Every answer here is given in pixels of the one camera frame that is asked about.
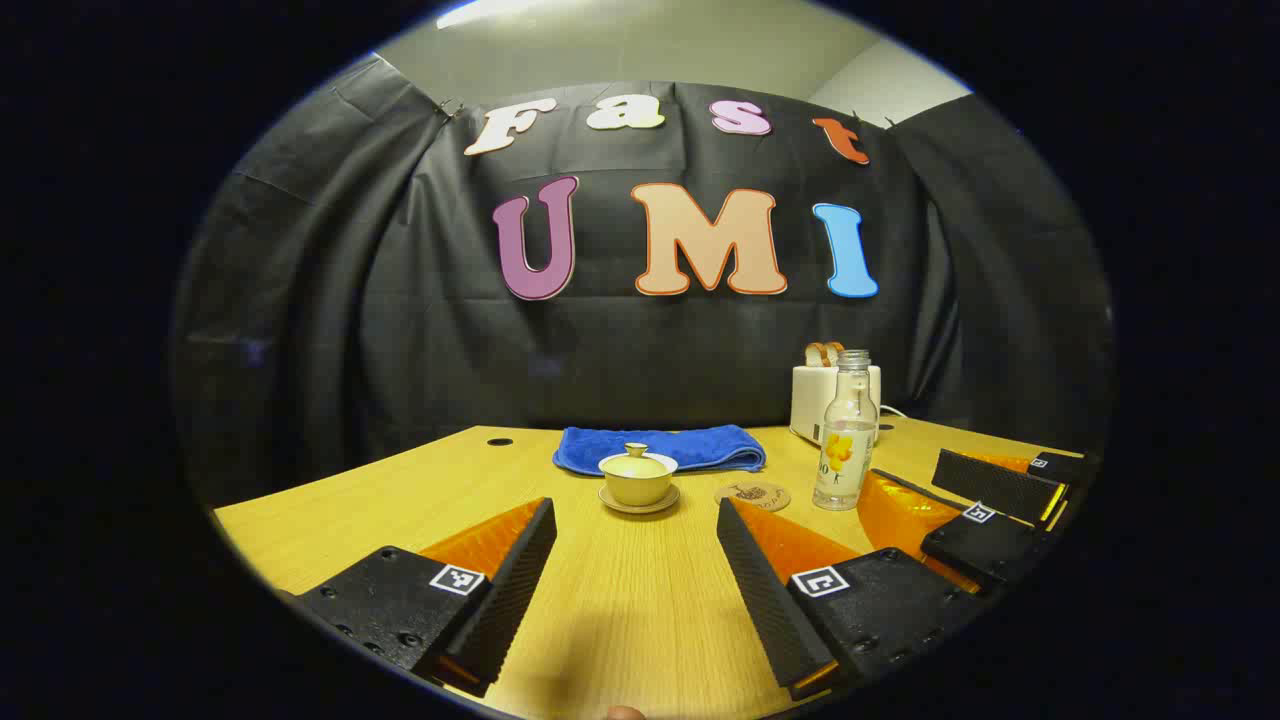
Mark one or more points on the white toaster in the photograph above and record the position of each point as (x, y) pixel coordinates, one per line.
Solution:
(808, 405)

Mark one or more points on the bread slice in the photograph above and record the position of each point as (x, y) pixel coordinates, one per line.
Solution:
(813, 355)
(834, 353)

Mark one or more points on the yellow teacup saucer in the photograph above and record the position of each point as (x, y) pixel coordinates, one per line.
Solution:
(640, 508)

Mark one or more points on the round brown coaster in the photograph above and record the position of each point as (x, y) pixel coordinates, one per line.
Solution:
(755, 496)

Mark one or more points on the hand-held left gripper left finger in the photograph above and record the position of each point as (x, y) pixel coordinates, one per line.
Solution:
(510, 590)

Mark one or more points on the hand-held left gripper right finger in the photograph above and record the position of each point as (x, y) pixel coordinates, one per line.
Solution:
(760, 590)

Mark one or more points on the clear glass water bottle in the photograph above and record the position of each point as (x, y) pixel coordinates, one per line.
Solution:
(846, 440)

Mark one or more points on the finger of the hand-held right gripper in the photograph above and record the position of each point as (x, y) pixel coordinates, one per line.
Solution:
(985, 548)
(1000, 485)

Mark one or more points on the blue towel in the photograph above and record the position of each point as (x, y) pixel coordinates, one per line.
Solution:
(700, 448)

